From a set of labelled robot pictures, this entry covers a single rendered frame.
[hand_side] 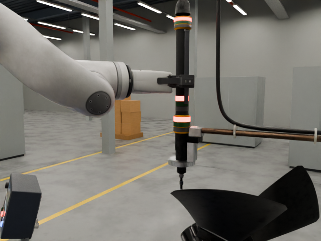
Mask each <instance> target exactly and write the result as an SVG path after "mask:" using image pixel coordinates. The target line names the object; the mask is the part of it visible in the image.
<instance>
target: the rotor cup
mask: <svg viewBox="0 0 321 241"><path fill-rule="evenodd" d="M199 228H200V227H199V226H198V225H197V224H196V223H194V224H192V225H190V226H189V227H187V228H186V229H185V230H184V231H183V232H182V233H181V235H180V237H181V240H182V241H184V240H183V238H182V236H183V237H184V239H185V241H204V240H202V239H200V238H198V237H197V236H196V235H197V233H198V230H199Z"/></svg>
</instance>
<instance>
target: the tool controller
mask: <svg viewBox="0 0 321 241"><path fill-rule="evenodd" d="M5 188H7V192H6V196H7V200H6V196H5V200H6V204H5V200H4V204H5V207H4V214H3V215H4V218H3V221H4V223H3V227H1V232H0V238H1V239H25V238H29V239H31V237H32V234H33V232H34V229H38V228H39V223H38V219H37V214H38V210H39V206H40V202H41V198H42V192H41V189H40V186H39V183H38V180H37V177H36V176H35V175H25V174H16V173H11V175H10V179H9V182H6V184H5ZM4 204H3V206H4Z"/></svg>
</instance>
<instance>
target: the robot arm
mask: <svg viewBox="0 0 321 241"><path fill-rule="evenodd" d="M0 64H1V65H2V66H4V67H5V68H6V69H7V70H8V71H9V72H10V73H11V74H12V75H13V76H15V77H16V78H17V79H18V80H19V81H21V82H22V83H23V84H24V85H26V86H27V87H28V88H30V89H31V90H33V91H35V92H36V93H38V94H39V95H41V96H43V97H45V98H47V99H48V100H50V101H52V102H54V103H57V104H59V105H61V106H63V107H65V108H67V109H69V110H72V111H74V112H77V113H79V114H82V115H85V116H89V117H100V116H104V115H106V114H108V113H109V112H110V111H111V110H112V108H113V106H114V104H115V100H124V99H125V98H128V97H129V96H130V95H131V93H133V94H156V93H172V88H176V87H180V88H194V75H179V76H172V73H171V72H163V71H151V70H131V68H130V66H129V65H128V64H124V63H123V62H110V61H88V60H74V59H72V58H71V57H69V56H68V55H67V54H65V53H64V52H63V51H61V50H60V49H59V48H57V47H56V46H55V45H54V44H52V43H51V42H50V41H49V40H47V39H46V38H45V37H44V36H43V35H42V34H40V33H39V32H38V31H37V30H36V29H35V28H34V27H33V26H32V25H31V24H29V23H28V22H27V21H26V20H25V19H23V18H22V17H21V16H19V15H18V14H16V13H15V12H13V11H12V10H10V9H9V8H7V7H6V6H4V5H3V4H1V3H0Z"/></svg>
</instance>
